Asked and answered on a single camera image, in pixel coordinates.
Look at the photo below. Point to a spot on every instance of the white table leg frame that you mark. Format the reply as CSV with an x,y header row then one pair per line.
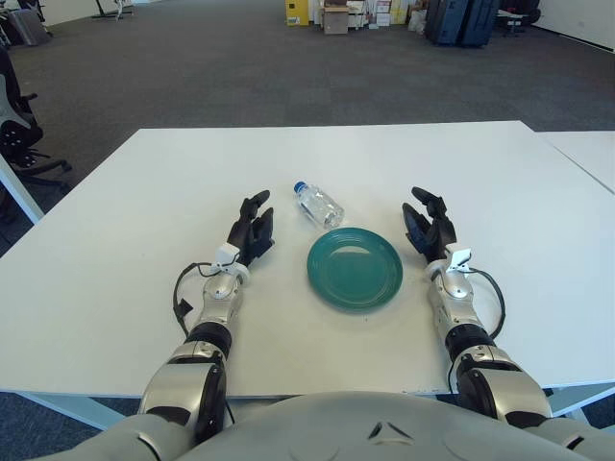
x,y
72,405
586,398

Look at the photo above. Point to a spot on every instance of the stack of white boxes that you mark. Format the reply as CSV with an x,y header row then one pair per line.
x,y
391,12

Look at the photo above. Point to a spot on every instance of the grey suitcase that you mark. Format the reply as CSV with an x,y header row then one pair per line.
x,y
26,26

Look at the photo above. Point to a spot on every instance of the black stand base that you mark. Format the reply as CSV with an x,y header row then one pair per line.
x,y
115,9

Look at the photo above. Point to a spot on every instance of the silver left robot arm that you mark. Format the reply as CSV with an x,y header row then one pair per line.
x,y
192,374

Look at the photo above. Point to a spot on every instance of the yellow box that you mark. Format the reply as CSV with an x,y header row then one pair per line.
x,y
298,12

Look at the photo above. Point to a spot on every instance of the white left wrist connector housing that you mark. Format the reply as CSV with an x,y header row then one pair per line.
x,y
227,252

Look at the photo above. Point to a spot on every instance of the white wrist connector housing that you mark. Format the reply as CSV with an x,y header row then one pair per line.
x,y
461,257
227,252

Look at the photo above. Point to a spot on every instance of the dark chair with white seat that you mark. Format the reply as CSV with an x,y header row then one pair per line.
x,y
519,16

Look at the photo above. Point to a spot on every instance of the clear plastic water bottle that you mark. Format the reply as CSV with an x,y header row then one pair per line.
x,y
319,206

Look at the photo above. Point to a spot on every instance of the black office chair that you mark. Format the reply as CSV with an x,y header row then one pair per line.
x,y
14,139

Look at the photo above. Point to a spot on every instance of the black suitcase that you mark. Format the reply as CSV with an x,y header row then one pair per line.
x,y
444,21

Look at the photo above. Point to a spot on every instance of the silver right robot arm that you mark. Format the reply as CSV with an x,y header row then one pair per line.
x,y
495,374

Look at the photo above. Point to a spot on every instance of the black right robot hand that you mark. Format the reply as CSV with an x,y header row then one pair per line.
x,y
435,230

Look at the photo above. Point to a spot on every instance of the grey robot torso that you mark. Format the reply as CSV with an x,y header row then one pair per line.
x,y
312,427

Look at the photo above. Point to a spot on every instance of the dark blue suitcase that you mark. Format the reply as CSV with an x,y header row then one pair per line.
x,y
480,21

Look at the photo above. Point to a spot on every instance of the teal round plate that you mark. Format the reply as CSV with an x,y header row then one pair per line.
x,y
355,271

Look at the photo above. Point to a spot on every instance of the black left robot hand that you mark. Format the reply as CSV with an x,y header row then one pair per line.
x,y
250,230

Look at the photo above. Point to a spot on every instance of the white right wrist connector housing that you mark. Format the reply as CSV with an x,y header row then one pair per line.
x,y
461,257

